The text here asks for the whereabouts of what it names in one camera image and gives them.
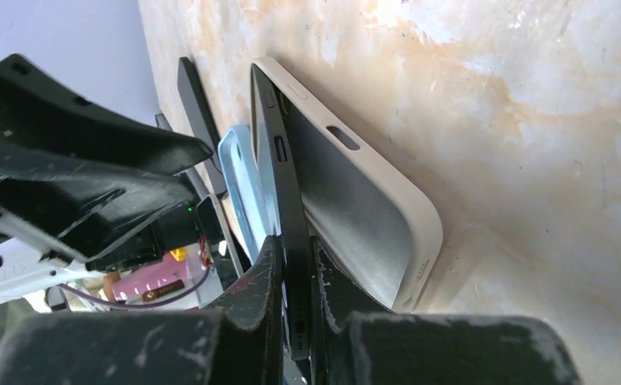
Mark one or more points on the light blue phone case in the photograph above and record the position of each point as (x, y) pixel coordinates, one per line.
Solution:
(251, 204)

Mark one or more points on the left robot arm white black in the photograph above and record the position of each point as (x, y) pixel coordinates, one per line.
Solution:
(23, 270)

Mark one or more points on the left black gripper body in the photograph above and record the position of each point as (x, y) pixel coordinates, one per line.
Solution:
(78, 181)

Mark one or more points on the black phone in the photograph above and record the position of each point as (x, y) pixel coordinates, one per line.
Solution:
(284, 210)
(200, 118)

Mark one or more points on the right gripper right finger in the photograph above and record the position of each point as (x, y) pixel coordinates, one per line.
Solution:
(356, 340)

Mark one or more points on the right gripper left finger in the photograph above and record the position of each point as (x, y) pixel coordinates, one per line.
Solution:
(236, 339)

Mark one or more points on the clear beige phone case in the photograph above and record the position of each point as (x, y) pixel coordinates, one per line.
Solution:
(383, 229)

